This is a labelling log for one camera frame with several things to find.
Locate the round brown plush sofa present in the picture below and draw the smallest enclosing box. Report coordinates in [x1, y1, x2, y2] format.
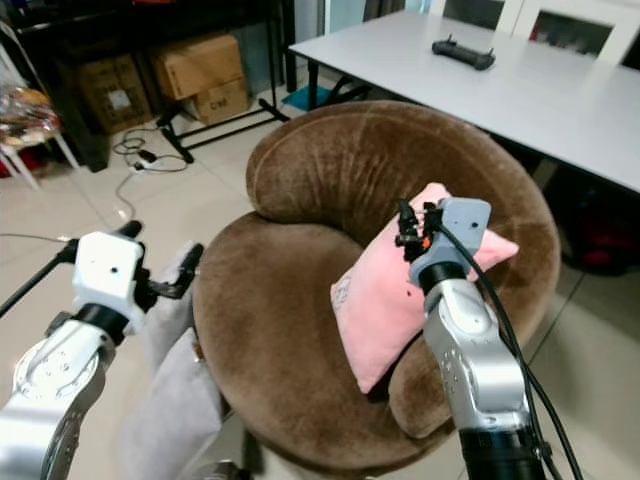
[192, 100, 561, 476]

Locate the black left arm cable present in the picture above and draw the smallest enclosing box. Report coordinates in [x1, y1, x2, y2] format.
[0, 240, 81, 319]

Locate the dark red bag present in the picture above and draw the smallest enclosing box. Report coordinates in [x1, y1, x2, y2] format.
[555, 170, 640, 276]

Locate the small light cardboard box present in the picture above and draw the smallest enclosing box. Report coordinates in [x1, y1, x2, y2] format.
[185, 78, 253, 126]

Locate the clear bag of goods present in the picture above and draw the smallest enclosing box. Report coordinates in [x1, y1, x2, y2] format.
[0, 85, 59, 149]

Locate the large light cardboard box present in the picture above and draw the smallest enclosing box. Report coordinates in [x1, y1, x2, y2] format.
[155, 35, 246, 101]

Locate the black shelf desk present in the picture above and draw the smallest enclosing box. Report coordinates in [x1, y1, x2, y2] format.
[5, 0, 296, 173]

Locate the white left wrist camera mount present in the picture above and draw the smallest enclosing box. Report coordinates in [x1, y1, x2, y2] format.
[72, 232, 149, 331]

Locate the white cabinet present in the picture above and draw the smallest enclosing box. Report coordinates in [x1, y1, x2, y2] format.
[425, 0, 640, 66]

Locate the teal floor mat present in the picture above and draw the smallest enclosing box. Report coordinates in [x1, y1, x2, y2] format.
[280, 85, 336, 111]

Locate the black tangled floor cable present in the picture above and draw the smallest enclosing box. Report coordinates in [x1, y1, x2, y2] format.
[112, 128, 189, 173]

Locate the pink pillow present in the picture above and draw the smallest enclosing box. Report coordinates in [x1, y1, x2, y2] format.
[330, 182, 521, 394]

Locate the dark labelled cardboard box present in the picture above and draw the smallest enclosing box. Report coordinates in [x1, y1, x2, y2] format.
[78, 57, 156, 136]

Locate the white table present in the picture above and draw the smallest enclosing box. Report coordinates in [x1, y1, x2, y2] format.
[288, 10, 640, 193]

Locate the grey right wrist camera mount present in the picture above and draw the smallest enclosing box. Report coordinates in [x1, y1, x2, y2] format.
[408, 197, 491, 291]

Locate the white chair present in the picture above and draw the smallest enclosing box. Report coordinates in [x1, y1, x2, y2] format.
[0, 130, 81, 191]

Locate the white floor cable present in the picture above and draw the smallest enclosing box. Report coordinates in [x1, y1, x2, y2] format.
[0, 165, 146, 242]

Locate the black remote controller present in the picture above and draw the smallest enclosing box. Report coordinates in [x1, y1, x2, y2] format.
[432, 37, 497, 71]

